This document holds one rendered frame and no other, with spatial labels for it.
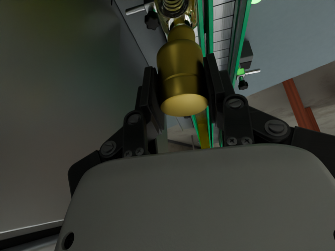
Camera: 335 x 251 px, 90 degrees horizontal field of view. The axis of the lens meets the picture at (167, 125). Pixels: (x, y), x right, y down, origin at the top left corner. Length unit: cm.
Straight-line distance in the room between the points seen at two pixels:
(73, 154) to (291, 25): 83
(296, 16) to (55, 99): 80
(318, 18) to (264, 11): 22
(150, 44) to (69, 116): 42
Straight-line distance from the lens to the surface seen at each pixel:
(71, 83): 21
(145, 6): 40
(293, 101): 244
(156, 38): 56
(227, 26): 57
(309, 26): 91
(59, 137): 18
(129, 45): 50
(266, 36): 85
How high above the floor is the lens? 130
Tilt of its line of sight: 22 degrees down
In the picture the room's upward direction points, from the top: 176 degrees clockwise
